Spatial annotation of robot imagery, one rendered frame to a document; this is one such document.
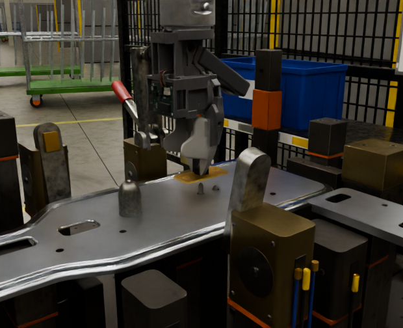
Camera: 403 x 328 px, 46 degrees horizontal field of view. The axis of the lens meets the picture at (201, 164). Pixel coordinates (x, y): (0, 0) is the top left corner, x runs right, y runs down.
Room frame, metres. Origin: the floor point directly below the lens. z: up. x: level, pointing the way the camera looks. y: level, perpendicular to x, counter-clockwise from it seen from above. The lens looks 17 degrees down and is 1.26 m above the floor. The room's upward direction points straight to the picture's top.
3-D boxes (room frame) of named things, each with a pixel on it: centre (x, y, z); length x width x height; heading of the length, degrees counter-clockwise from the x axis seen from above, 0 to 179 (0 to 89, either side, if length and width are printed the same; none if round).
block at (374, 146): (0.76, -0.29, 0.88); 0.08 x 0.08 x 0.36; 38
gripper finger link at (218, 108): (0.67, -0.01, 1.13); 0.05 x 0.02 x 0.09; 38
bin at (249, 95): (1.17, -0.18, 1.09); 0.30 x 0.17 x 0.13; 40
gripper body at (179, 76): (0.68, 0.02, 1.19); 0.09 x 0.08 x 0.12; 128
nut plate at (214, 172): (0.70, 0.00, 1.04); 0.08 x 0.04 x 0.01; 128
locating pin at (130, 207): (0.62, 0.10, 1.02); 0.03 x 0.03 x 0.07
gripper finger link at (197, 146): (0.66, 0.01, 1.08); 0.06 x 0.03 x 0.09; 128
